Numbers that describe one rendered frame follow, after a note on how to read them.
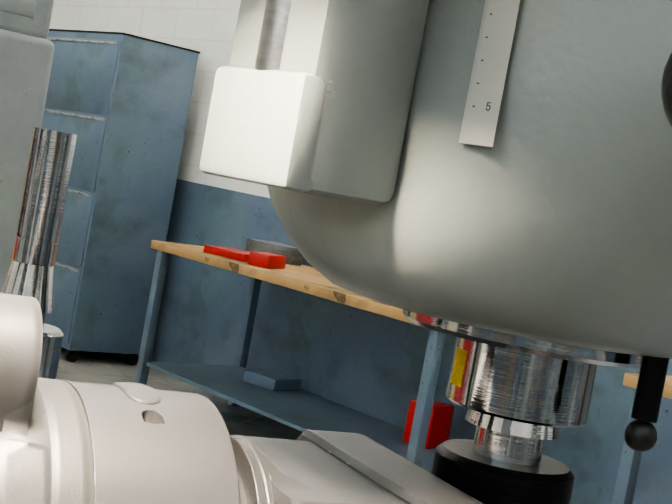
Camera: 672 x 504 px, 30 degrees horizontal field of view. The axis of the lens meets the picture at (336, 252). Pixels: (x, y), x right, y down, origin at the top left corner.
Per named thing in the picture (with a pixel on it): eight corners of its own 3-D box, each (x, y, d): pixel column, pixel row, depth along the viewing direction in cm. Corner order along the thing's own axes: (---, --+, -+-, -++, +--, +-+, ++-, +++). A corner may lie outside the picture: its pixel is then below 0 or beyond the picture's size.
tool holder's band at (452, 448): (463, 498, 39) (469, 467, 39) (411, 459, 44) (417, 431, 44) (595, 512, 41) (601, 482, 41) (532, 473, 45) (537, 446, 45)
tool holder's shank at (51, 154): (12, 329, 69) (46, 129, 68) (-17, 317, 71) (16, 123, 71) (61, 331, 71) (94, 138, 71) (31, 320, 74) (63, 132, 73)
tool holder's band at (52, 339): (4, 349, 68) (7, 331, 68) (-39, 331, 71) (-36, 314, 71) (77, 352, 71) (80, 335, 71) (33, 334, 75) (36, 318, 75)
